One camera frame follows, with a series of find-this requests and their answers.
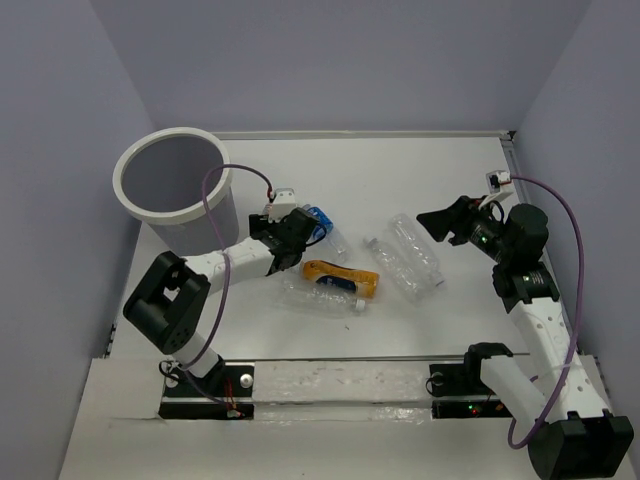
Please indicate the blue label clear bottle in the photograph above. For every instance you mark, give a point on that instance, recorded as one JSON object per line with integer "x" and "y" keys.
{"x": 327, "y": 236}

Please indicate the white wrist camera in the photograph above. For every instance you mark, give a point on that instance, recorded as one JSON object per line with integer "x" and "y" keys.
{"x": 498, "y": 181}
{"x": 282, "y": 203}

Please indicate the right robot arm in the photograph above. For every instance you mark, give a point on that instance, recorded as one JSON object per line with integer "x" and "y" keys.
{"x": 570, "y": 431}

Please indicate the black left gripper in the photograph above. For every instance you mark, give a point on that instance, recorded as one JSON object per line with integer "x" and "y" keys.
{"x": 259, "y": 223}

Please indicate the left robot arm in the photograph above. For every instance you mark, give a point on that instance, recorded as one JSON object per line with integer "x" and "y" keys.
{"x": 167, "y": 303}

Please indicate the clear crushed bottle front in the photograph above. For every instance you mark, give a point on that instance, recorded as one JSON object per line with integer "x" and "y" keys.
{"x": 320, "y": 300}

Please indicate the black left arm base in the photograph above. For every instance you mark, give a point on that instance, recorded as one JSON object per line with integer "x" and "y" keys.
{"x": 226, "y": 394}

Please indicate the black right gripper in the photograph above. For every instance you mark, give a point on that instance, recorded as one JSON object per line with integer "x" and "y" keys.
{"x": 452, "y": 218}

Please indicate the orange label juice bottle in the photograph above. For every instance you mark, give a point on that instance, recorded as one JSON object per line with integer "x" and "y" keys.
{"x": 361, "y": 283}

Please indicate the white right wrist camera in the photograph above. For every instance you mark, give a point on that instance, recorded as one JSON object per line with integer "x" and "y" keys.
{"x": 498, "y": 181}

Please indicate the white plastic waste bin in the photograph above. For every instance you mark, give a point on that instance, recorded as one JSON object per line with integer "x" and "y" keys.
{"x": 174, "y": 180}

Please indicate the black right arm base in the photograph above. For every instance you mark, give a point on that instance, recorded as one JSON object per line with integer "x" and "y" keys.
{"x": 454, "y": 396}

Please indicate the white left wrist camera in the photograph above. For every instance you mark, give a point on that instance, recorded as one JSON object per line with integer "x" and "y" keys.
{"x": 282, "y": 203}

